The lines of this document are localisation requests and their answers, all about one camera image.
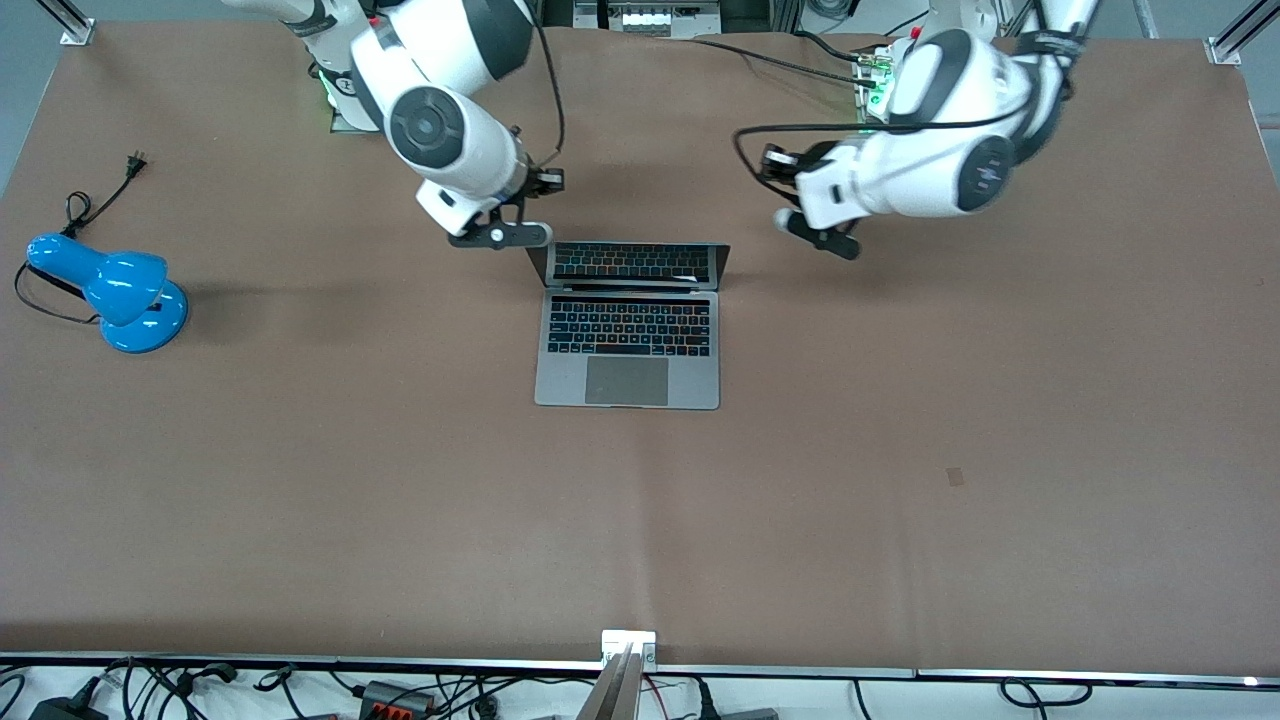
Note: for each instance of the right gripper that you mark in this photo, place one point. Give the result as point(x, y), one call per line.
point(543, 181)

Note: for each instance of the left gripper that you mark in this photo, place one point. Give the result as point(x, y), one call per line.
point(781, 163)

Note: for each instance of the silver grey laptop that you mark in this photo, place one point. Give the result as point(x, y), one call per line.
point(627, 380)

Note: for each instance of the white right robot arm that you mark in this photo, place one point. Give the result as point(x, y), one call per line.
point(450, 140)

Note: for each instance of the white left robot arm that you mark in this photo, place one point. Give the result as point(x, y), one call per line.
point(940, 180)

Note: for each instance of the metal box with white connectors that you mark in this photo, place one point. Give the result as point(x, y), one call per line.
point(650, 18)

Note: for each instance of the black orange connector block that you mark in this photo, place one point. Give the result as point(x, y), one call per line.
point(395, 698)

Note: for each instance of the black plug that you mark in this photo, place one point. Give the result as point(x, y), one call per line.
point(706, 702)

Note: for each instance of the grey power adapter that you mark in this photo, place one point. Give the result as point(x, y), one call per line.
point(750, 714)

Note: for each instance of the black power adapter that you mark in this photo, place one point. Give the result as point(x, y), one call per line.
point(65, 710)

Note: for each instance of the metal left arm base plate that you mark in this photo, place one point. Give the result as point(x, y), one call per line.
point(868, 110)

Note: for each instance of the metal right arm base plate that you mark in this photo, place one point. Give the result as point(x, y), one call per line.
point(340, 120)

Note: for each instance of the aluminium frame profile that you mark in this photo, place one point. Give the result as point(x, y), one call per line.
point(1148, 18)

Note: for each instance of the aluminium table corner bracket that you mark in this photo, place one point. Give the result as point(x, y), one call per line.
point(70, 25)
point(1235, 40)

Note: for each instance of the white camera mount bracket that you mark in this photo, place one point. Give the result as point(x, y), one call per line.
point(628, 638)

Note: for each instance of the aluminium camera mount bar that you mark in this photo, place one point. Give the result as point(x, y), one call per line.
point(612, 695)

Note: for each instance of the metal table edge rail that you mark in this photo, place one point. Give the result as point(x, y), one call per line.
point(300, 662)

